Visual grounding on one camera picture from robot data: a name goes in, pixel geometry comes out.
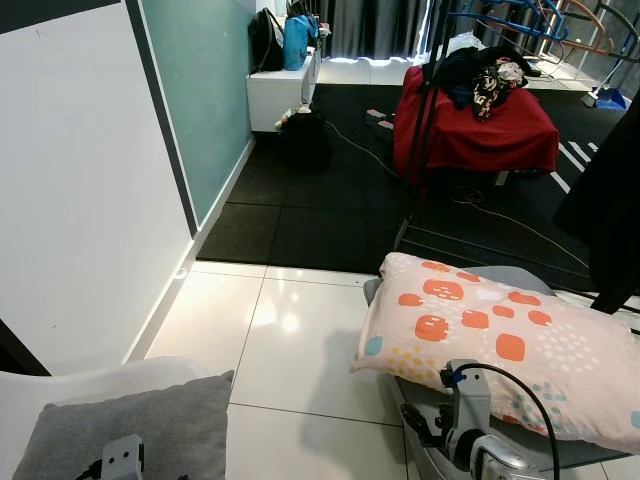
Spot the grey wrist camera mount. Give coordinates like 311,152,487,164
440,360,493,451
98,434,146,480

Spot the grey square cushion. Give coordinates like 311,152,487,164
12,370,235,480

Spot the blue bag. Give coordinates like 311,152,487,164
283,13,319,71

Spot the floral patterned garment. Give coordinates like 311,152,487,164
470,58,528,123

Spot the black hanging garment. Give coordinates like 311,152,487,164
555,95,640,311

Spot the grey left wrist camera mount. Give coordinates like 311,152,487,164
98,434,146,480

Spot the white crumpled garment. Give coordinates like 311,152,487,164
445,32,486,56

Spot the black backpack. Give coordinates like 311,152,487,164
248,8,286,73

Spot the dark crumpled garment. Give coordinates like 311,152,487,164
432,45,541,109

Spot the black duffel bag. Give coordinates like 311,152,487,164
280,108,331,169

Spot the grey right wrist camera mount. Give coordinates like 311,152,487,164
440,360,493,451

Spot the black metal clothes rack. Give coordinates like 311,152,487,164
395,0,640,291

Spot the teal wall panel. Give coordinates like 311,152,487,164
140,0,259,229

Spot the dark grey curtain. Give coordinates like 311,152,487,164
320,0,431,59

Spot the thin pale floor cable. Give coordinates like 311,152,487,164
325,120,591,271

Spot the pink pillow with orange spots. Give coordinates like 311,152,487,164
350,252,640,456

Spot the white low cabinet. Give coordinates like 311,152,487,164
246,45,323,133

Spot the red cloth covered table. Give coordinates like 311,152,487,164
392,62,559,186

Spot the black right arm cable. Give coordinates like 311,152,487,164
452,362,561,480

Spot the black wall trim strip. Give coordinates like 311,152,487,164
125,0,201,238

